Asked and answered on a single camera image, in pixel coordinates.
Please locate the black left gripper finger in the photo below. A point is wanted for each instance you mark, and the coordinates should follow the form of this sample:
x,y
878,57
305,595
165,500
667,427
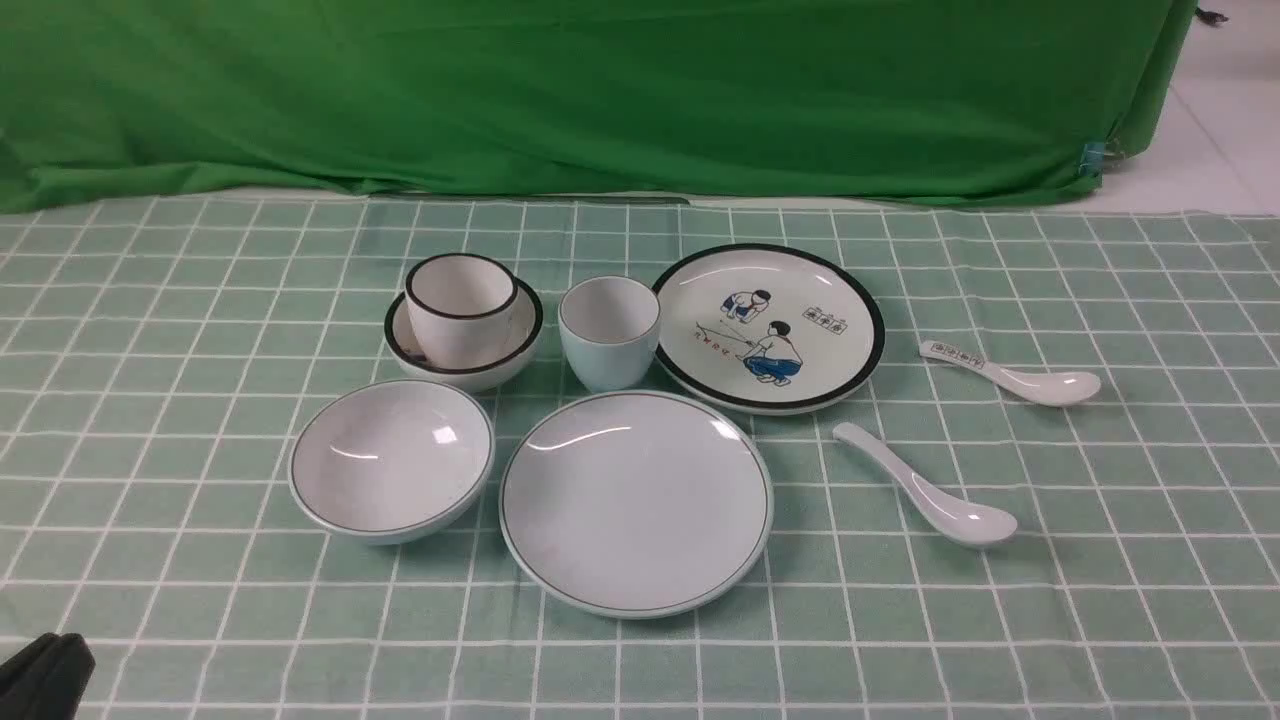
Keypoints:
x,y
47,679

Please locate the light blue cup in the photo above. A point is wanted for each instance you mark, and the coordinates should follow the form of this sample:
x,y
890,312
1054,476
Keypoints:
x,y
609,329

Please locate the plain white spoon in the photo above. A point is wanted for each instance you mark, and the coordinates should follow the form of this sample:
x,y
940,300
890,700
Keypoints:
x,y
964,522

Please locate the white cup black rim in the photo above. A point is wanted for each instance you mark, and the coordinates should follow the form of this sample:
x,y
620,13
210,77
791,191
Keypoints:
x,y
460,306

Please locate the green backdrop cloth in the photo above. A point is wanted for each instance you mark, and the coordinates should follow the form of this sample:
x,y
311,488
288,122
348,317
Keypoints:
x,y
935,103

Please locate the white bowl black rim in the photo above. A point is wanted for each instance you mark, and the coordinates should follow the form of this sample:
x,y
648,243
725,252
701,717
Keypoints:
x,y
517,352

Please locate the light blue plate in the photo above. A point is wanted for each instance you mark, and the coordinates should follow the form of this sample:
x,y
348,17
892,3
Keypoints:
x,y
636,504

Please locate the illustrated plate black rim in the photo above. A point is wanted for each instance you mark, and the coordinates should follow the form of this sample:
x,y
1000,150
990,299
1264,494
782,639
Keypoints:
x,y
766,330

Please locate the white spoon with print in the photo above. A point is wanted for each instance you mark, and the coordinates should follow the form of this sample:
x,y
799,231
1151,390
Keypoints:
x,y
1054,389

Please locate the blue clip on backdrop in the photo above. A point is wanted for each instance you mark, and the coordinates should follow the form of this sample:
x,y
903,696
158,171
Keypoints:
x,y
1092,160

